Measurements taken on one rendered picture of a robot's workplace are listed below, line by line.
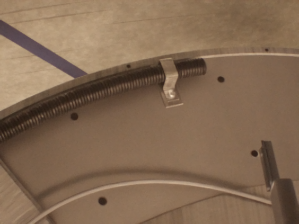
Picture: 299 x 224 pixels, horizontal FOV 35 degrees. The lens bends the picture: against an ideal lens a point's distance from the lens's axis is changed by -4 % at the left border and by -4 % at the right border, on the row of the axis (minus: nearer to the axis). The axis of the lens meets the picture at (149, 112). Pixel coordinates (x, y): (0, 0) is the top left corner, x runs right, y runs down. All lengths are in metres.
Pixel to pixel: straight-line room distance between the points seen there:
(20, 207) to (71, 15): 0.85
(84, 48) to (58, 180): 0.93
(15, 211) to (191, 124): 0.22
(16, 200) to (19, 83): 1.11
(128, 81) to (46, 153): 0.12
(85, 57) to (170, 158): 0.95
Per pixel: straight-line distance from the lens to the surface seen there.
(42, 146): 0.52
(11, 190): 0.50
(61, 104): 0.51
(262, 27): 1.43
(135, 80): 0.53
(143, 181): 0.50
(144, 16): 1.30
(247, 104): 0.58
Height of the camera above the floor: 0.78
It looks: 25 degrees down
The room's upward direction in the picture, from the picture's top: 174 degrees clockwise
